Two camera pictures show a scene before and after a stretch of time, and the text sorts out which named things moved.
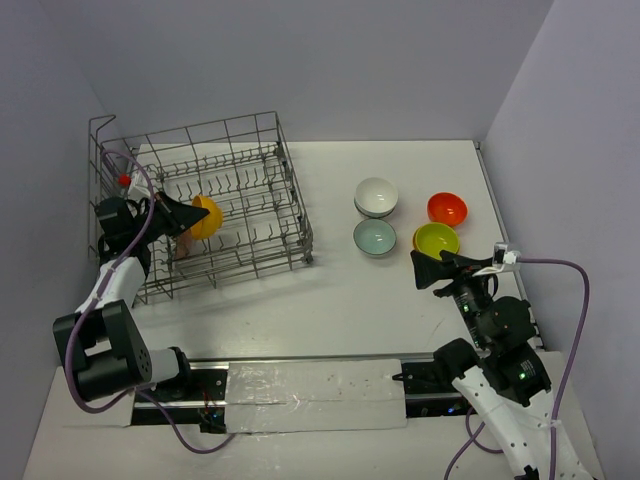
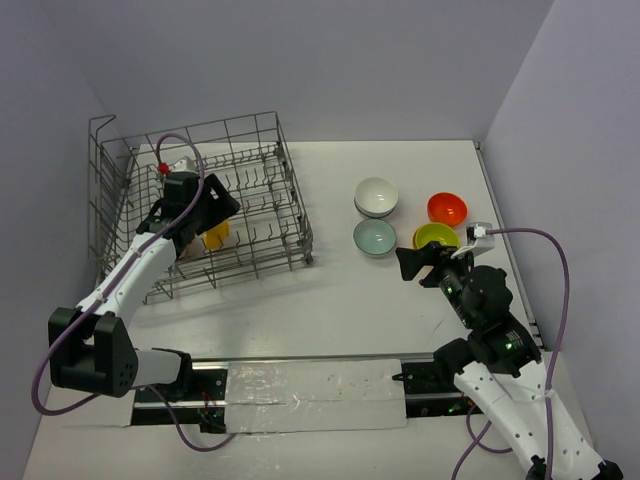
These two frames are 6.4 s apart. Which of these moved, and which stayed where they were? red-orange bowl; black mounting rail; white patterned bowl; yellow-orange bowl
Moved: yellow-orange bowl
Stayed: white patterned bowl; black mounting rail; red-orange bowl
